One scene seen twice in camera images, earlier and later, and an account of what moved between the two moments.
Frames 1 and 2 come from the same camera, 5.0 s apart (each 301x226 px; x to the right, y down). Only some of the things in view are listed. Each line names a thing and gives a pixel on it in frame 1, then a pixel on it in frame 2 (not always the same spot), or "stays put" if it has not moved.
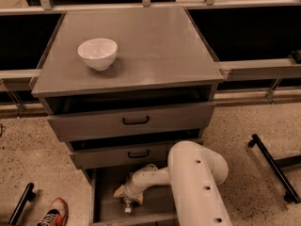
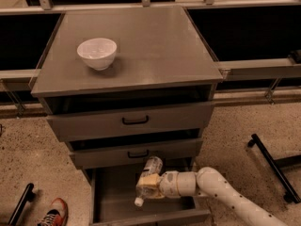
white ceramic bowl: (99, 53) stays put
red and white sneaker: (57, 214) stays put
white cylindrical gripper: (131, 189) → (168, 184)
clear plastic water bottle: (127, 209) → (153, 166)
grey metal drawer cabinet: (121, 88) stays put
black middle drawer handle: (139, 156) stays put
